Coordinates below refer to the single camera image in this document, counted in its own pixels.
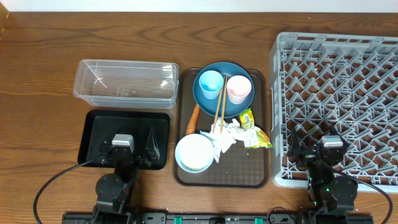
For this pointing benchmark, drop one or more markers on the left wooden chopstick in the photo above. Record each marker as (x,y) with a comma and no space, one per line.
(218,105)

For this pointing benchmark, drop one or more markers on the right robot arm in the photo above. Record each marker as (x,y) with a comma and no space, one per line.
(332,196)

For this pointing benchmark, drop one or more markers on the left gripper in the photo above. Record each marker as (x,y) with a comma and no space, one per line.
(154,151)

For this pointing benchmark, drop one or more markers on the black plastic tray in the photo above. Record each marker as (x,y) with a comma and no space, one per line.
(102,125)

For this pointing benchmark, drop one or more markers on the light blue cup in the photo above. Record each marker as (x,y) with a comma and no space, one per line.
(211,83)

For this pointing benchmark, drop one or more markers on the white napkin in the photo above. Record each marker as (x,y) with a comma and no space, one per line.
(223,135)

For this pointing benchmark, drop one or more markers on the pink cup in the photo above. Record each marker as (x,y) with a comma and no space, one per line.
(238,88)

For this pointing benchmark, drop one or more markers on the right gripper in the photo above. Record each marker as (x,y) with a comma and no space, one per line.
(295,148)

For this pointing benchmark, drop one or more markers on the yellow green snack wrapper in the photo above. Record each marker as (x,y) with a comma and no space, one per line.
(255,137)

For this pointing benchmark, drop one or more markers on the dark blue plate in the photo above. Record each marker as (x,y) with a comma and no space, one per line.
(229,70)

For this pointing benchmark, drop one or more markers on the clear plastic bin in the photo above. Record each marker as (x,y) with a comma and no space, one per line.
(127,84)

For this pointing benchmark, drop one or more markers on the wooden chopstick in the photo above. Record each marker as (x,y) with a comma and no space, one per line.
(218,105)
(224,103)

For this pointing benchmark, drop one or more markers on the orange carrot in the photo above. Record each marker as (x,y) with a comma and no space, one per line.
(191,127)

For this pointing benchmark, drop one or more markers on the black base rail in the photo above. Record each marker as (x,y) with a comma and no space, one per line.
(162,218)

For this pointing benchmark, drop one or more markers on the grey dishwasher rack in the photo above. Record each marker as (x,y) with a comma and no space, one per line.
(345,81)

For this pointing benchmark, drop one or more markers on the light blue rice bowl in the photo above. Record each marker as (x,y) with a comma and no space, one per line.
(194,153)

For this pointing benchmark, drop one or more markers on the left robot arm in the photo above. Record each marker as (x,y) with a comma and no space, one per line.
(114,191)

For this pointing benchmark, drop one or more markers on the right wooden chopstick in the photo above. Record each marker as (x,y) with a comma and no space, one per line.
(224,103)

